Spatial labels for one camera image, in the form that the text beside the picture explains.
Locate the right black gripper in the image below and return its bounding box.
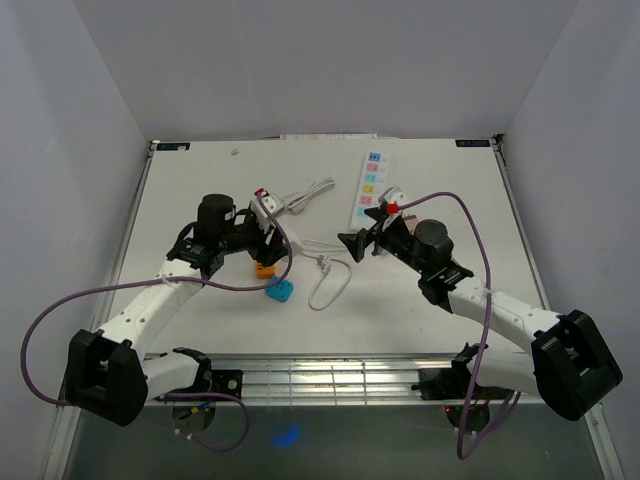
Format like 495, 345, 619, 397
337, 207, 428, 276

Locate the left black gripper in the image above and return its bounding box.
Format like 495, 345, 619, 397
218, 209, 290, 267

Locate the white pastel power strip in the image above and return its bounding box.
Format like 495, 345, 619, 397
349, 150, 392, 231

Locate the pink plug adapter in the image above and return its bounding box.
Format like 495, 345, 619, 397
403, 215, 419, 234

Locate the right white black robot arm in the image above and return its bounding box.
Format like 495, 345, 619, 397
337, 208, 623, 421

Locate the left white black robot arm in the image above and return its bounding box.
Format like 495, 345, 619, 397
64, 190, 293, 426

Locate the blue plug adapter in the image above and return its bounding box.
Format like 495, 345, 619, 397
264, 279, 294, 303

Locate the orange power adapter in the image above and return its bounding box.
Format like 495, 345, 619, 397
254, 262, 277, 280

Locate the right blue corner label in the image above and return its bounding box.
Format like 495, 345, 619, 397
455, 139, 491, 148

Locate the blue corner label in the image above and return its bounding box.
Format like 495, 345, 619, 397
155, 142, 191, 151
455, 139, 491, 148

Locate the left blue corner label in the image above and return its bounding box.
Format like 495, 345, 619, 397
155, 142, 191, 151

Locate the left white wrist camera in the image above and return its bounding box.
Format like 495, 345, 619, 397
250, 188, 284, 221

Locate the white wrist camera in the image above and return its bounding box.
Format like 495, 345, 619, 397
250, 188, 284, 221
378, 186, 409, 215

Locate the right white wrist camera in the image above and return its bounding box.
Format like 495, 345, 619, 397
378, 186, 409, 215

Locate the bundled white cable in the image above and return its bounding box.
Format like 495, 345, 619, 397
277, 175, 336, 216

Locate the power strip white cord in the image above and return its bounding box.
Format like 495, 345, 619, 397
297, 238, 353, 312

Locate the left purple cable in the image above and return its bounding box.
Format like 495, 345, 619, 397
19, 204, 296, 454

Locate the aluminium front rail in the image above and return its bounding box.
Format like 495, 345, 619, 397
54, 352, 601, 409

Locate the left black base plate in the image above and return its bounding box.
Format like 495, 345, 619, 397
208, 369, 244, 399

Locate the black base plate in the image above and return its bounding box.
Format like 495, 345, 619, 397
208, 369, 244, 399
409, 367, 501, 402

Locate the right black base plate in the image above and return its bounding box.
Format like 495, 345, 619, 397
409, 367, 501, 402

